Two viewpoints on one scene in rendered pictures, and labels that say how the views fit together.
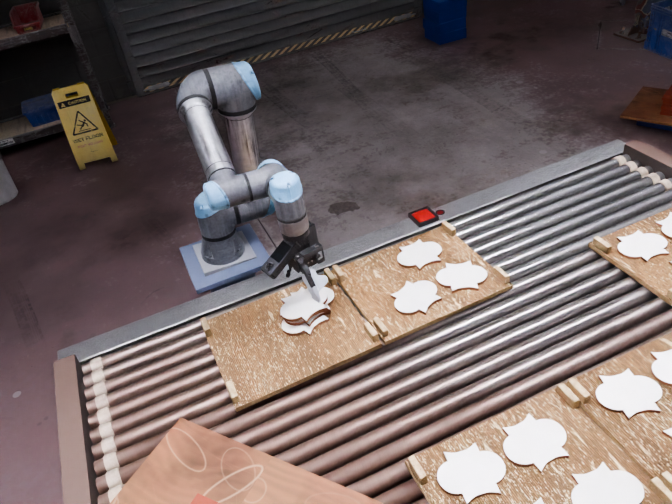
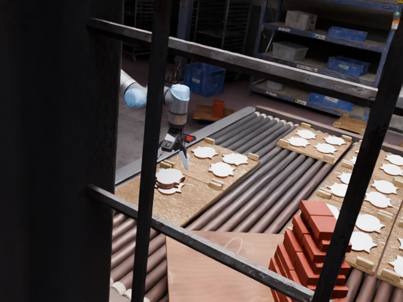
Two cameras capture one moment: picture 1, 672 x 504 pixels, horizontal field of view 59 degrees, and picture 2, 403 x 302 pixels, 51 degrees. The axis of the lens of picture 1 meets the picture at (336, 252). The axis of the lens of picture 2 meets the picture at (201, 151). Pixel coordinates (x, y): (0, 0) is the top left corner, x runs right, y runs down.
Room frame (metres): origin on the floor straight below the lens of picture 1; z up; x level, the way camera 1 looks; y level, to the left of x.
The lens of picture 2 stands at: (-0.02, 1.14, 1.87)
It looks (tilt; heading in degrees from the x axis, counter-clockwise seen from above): 25 degrees down; 316
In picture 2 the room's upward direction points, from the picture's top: 8 degrees clockwise
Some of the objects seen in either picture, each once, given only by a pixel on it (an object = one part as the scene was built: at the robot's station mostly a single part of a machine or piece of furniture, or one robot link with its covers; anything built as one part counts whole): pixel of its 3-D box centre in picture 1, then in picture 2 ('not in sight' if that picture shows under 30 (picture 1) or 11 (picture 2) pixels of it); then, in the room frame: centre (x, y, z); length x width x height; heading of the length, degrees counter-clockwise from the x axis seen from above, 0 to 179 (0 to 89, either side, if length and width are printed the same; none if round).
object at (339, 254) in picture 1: (379, 244); (169, 154); (1.58, -0.15, 0.89); 2.08 x 0.09 x 0.06; 108
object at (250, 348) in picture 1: (287, 334); (164, 196); (1.19, 0.17, 0.93); 0.41 x 0.35 x 0.02; 109
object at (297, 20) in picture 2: not in sight; (300, 20); (3.86, -4.16, 1.20); 0.36 x 0.28 x 0.22; 6
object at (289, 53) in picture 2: not in sight; (289, 51); (3.90, -4.10, 0.74); 0.44 x 0.36 x 0.20; 4
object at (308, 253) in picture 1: (301, 246); (176, 135); (1.26, 0.09, 1.17); 0.09 x 0.08 x 0.12; 122
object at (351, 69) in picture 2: not in sight; (348, 66); (3.07, -4.40, 0.72); 0.50 x 0.38 x 0.16; 11
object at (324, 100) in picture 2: not in sight; (333, 96); (3.16, -4.37, 0.25); 0.62 x 0.42 x 0.22; 26
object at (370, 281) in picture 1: (418, 279); (212, 163); (1.33, -0.23, 0.93); 0.41 x 0.35 x 0.02; 109
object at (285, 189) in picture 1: (287, 196); (179, 99); (1.26, 0.09, 1.33); 0.09 x 0.08 x 0.11; 16
